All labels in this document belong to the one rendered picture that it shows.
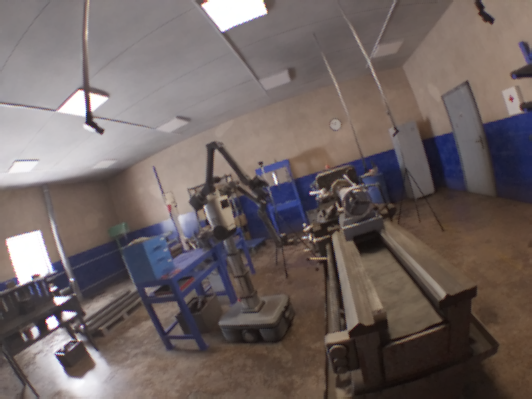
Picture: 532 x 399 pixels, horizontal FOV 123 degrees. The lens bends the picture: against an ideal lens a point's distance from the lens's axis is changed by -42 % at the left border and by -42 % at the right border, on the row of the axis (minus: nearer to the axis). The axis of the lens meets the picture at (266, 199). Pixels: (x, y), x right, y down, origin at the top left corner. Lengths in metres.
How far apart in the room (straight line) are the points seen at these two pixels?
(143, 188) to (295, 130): 5.03
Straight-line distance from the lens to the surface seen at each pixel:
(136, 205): 8.55
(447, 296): 0.99
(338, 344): 1.01
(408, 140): 6.23
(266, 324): 2.31
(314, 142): 6.32
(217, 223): 2.26
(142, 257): 2.54
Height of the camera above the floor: 1.40
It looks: 3 degrees down
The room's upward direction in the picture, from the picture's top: 18 degrees counter-clockwise
